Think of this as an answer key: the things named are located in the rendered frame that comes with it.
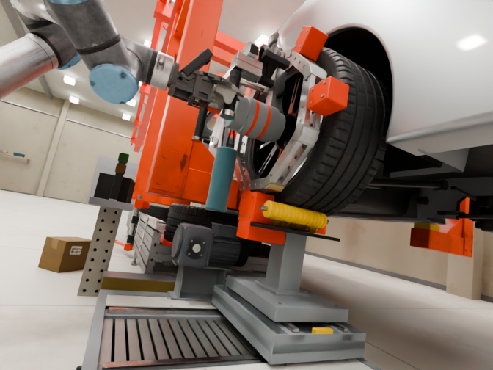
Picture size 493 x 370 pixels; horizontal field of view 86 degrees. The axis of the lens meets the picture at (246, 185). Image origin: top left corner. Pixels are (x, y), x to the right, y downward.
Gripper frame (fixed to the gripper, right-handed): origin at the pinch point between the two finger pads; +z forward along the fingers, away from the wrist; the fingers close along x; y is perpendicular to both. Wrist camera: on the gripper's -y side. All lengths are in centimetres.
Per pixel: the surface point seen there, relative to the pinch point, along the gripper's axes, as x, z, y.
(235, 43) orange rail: -309, 86, -249
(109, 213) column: -73, -28, 44
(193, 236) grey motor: -39, 6, 47
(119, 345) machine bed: -12, -16, 77
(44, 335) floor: -32, -36, 83
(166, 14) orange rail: -309, -26, -242
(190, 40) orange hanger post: -60, -11, -50
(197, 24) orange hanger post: -60, -9, -61
